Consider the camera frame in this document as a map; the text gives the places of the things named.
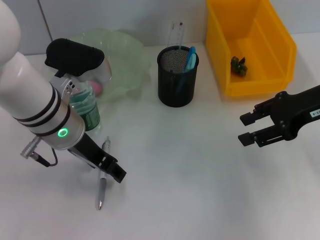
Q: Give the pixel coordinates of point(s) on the yellow plastic bin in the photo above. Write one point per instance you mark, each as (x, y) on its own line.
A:
(250, 32)

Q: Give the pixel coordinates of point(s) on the pink toy peach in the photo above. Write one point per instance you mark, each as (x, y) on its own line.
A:
(97, 87)

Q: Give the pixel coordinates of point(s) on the clear plastic water bottle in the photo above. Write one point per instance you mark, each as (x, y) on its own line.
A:
(87, 110)

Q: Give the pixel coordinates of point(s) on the black mesh pen holder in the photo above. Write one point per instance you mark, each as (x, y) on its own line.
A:
(175, 92)

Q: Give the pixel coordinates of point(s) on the blue scissors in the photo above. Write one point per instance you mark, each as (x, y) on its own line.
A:
(191, 58)

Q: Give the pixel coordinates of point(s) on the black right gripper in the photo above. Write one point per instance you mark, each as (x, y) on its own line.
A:
(295, 110)

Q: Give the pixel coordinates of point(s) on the translucent green fruit plate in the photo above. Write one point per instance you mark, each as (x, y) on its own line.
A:
(125, 62)

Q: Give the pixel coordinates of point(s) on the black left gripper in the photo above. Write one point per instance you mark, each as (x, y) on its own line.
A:
(90, 150)

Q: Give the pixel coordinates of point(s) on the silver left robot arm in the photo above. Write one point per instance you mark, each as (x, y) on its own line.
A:
(30, 87)

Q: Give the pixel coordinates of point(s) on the clear plastic ruler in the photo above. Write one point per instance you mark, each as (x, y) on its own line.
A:
(177, 32)

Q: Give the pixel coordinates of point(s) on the silver ballpoint pen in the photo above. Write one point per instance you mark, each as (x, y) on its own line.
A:
(102, 192)

